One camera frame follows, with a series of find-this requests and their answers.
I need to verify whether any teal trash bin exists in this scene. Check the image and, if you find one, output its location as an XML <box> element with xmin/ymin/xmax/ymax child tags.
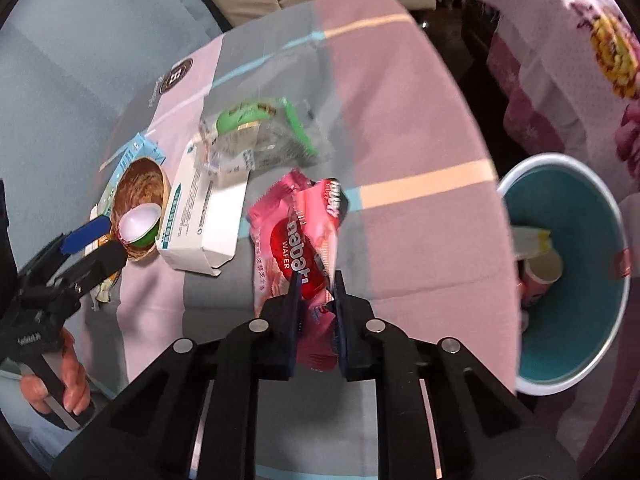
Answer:
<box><xmin>495</xmin><ymin>152</ymin><xmax>634</xmax><ymax>397</ymax></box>

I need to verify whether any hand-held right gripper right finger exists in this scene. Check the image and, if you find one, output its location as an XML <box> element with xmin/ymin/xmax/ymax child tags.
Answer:
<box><xmin>334</xmin><ymin>270</ymin><xmax>578</xmax><ymax>466</ymax></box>

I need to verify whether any brown paper bowl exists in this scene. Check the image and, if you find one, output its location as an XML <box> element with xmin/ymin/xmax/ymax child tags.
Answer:
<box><xmin>109</xmin><ymin>157</ymin><xmax>172</xmax><ymax>264</ymax></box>

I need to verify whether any small green white cup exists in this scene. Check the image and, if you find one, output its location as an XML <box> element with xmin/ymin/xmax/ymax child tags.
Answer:
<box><xmin>118</xmin><ymin>203</ymin><xmax>162</xmax><ymax>247</ymax></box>

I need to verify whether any pink wafer wrapper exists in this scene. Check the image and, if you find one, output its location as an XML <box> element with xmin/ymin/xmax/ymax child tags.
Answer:
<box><xmin>247</xmin><ymin>169</ymin><xmax>349</xmax><ymax>372</ymax></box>

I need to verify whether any person's left hand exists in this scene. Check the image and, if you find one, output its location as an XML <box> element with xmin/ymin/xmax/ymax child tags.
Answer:
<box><xmin>19</xmin><ymin>329</ymin><xmax>92</xmax><ymax>415</ymax></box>

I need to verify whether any pink floral blanket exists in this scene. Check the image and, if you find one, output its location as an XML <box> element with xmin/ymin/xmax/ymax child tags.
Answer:
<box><xmin>449</xmin><ymin>0</ymin><xmax>640</xmax><ymax>463</ymax></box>

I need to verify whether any pink paper cup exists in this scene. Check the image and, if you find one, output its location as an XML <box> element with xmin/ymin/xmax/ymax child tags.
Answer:
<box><xmin>517</xmin><ymin>247</ymin><xmax>564</xmax><ymax>312</ymax></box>

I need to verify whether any clear plastic bag green print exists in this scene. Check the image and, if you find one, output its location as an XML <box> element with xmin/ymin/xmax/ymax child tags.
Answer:
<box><xmin>199</xmin><ymin>97</ymin><xmax>322</xmax><ymax>177</ymax></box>

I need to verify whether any grey blue cloth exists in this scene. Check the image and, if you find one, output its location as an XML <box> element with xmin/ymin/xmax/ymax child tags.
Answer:
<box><xmin>0</xmin><ymin>0</ymin><xmax>236</xmax><ymax>461</ymax></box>

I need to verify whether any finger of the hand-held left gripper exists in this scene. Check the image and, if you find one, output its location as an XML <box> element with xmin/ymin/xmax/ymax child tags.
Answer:
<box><xmin>47</xmin><ymin>241</ymin><xmax>129</xmax><ymax>307</ymax></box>
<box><xmin>19</xmin><ymin>215</ymin><xmax>112</xmax><ymax>283</ymax></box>

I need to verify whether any yellow white paper bag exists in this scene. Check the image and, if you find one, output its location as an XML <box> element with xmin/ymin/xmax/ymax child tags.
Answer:
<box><xmin>510</xmin><ymin>227</ymin><xmax>552</xmax><ymax>261</ymax></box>

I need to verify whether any white cardboard box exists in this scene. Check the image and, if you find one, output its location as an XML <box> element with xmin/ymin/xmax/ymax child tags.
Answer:
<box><xmin>155</xmin><ymin>141</ymin><xmax>252</xmax><ymax>277</ymax></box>

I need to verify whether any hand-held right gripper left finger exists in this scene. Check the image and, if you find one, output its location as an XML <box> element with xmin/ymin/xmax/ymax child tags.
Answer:
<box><xmin>52</xmin><ymin>279</ymin><xmax>304</xmax><ymax>466</ymax></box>

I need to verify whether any pink grey plaid tablecloth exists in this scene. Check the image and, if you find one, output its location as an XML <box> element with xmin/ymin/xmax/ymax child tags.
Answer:
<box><xmin>94</xmin><ymin>0</ymin><xmax>522</xmax><ymax>480</ymax></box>

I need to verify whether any blue green flattened carton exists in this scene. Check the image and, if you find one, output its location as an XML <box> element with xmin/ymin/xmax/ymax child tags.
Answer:
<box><xmin>94</xmin><ymin>132</ymin><xmax>167</xmax><ymax>307</ymax></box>

